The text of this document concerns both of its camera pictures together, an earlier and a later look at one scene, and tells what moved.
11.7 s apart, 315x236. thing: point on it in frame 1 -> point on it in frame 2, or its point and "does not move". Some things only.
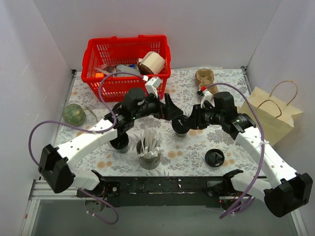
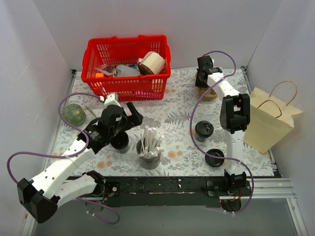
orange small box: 99,74 does not move
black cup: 120,143 does not move
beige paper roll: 152,63 does not move
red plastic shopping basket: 110,65 does not move
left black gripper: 162,110 -> 131,118
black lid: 180,124 -> 204,128
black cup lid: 214,158 does not move
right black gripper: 195,117 -> 201,80
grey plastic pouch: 124,68 does not move
